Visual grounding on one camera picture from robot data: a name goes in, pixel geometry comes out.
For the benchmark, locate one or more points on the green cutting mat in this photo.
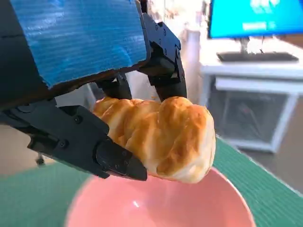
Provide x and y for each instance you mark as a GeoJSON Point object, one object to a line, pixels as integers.
{"type": "Point", "coordinates": [260, 189]}

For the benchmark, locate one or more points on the black robot left hand blue tape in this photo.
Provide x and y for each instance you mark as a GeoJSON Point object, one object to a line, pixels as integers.
{"type": "Point", "coordinates": [78, 40]}

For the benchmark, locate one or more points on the pink bowl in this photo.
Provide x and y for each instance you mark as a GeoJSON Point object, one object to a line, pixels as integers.
{"type": "Point", "coordinates": [154, 203]}

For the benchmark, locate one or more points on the black keyboard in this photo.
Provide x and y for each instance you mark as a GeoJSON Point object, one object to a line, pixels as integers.
{"type": "Point", "coordinates": [258, 57]}

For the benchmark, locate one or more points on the computer monitor blue screen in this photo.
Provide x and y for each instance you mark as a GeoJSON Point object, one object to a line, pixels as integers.
{"type": "Point", "coordinates": [255, 14]}

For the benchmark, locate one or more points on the long braided toy bread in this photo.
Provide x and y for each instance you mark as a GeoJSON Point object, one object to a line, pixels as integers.
{"type": "Point", "coordinates": [165, 137]}

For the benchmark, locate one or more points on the white desk with mesh panel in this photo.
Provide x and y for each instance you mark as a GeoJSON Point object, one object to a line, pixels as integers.
{"type": "Point", "coordinates": [255, 118]}

